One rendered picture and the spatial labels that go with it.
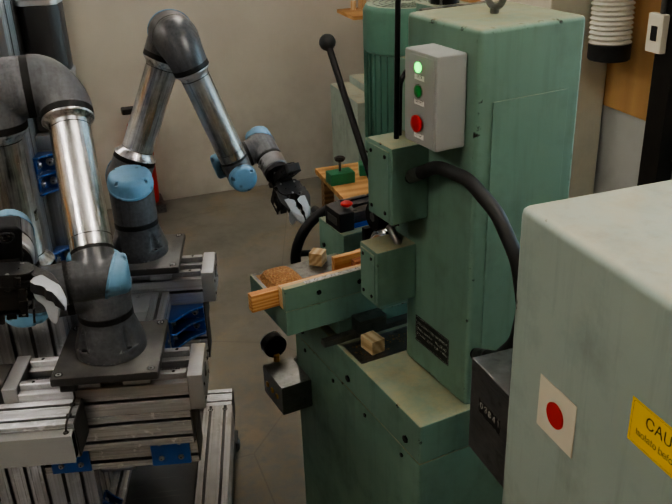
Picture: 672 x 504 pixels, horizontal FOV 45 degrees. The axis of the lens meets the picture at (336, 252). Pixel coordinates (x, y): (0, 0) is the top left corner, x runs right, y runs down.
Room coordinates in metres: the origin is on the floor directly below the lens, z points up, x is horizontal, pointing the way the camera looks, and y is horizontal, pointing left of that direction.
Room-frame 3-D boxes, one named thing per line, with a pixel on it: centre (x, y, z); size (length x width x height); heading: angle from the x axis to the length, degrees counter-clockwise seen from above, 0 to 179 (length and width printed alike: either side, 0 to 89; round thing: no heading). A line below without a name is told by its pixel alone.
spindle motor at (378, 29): (1.71, -0.16, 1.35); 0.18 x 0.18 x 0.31
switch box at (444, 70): (1.36, -0.18, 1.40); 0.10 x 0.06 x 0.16; 26
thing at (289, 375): (1.72, 0.14, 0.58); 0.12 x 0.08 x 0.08; 26
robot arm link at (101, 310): (1.54, 0.51, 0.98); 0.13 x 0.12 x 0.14; 108
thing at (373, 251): (1.48, -0.10, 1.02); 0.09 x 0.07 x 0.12; 116
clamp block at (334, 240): (1.87, -0.05, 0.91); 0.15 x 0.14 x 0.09; 116
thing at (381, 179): (1.45, -0.12, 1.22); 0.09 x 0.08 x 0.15; 26
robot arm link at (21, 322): (1.26, 0.53, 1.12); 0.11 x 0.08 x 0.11; 108
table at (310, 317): (1.80, -0.09, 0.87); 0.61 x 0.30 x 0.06; 116
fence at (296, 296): (1.67, -0.15, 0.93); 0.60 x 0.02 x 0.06; 116
